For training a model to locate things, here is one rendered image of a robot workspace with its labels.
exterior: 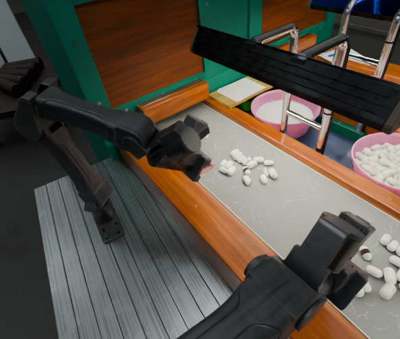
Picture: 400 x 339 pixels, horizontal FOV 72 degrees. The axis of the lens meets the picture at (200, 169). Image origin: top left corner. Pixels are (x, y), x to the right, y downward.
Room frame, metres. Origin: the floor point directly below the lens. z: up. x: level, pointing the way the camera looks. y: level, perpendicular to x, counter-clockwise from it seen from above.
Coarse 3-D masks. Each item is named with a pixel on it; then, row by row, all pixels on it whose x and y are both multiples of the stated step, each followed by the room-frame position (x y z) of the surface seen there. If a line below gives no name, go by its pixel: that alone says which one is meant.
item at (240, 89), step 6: (246, 78) 1.20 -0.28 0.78; (234, 84) 1.15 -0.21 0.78; (240, 84) 1.14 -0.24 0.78; (246, 84) 1.14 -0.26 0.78; (252, 84) 1.13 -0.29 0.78; (258, 84) 1.12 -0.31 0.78; (222, 90) 1.11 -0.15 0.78; (228, 90) 1.11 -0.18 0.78; (234, 90) 1.10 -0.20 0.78; (240, 90) 1.09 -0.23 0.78; (246, 90) 1.08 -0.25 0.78; (252, 90) 1.07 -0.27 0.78; (258, 90) 1.07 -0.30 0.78; (228, 96) 1.05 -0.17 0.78; (234, 96) 1.04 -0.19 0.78; (240, 96) 1.04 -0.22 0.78; (246, 96) 1.03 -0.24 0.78
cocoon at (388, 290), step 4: (388, 284) 0.22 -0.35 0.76; (392, 284) 0.22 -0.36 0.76; (384, 288) 0.21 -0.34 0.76; (388, 288) 0.21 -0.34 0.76; (392, 288) 0.21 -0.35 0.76; (380, 292) 0.20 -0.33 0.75; (384, 292) 0.20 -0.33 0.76; (388, 292) 0.20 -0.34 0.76; (392, 292) 0.20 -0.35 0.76; (380, 296) 0.20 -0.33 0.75; (384, 296) 0.20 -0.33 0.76; (388, 296) 0.19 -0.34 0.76; (392, 296) 0.19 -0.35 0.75
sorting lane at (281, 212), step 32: (160, 128) 0.94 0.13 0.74; (224, 128) 0.88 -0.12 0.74; (288, 160) 0.65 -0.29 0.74; (224, 192) 0.55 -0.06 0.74; (256, 192) 0.53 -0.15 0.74; (288, 192) 0.51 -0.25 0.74; (320, 192) 0.50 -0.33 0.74; (256, 224) 0.42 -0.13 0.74; (288, 224) 0.41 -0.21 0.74; (384, 224) 0.37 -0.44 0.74; (384, 256) 0.28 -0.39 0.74; (352, 320) 0.17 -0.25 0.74; (384, 320) 0.16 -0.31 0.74
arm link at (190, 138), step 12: (180, 120) 0.48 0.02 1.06; (156, 132) 0.52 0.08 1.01; (168, 132) 0.46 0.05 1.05; (180, 132) 0.45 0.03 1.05; (192, 132) 0.47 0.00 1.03; (132, 144) 0.46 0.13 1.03; (156, 144) 0.46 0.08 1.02; (168, 144) 0.45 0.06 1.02; (180, 144) 0.44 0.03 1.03; (192, 144) 0.44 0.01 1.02; (168, 156) 0.45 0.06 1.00; (180, 156) 0.44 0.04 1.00
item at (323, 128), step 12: (288, 24) 0.76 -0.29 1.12; (264, 36) 0.71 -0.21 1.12; (276, 36) 0.73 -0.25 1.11; (336, 36) 0.63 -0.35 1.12; (252, 48) 0.69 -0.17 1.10; (312, 48) 0.58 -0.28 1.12; (324, 48) 0.59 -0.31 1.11; (348, 48) 0.65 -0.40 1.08; (300, 60) 0.56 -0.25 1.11; (336, 60) 0.66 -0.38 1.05; (288, 96) 0.77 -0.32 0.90; (288, 108) 0.77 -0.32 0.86; (300, 120) 0.72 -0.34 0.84; (312, 120) 0.70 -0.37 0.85; (324, 120) 0.65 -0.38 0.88; (324, 132) 0.64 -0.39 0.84; (324, 144) 0.64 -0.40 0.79
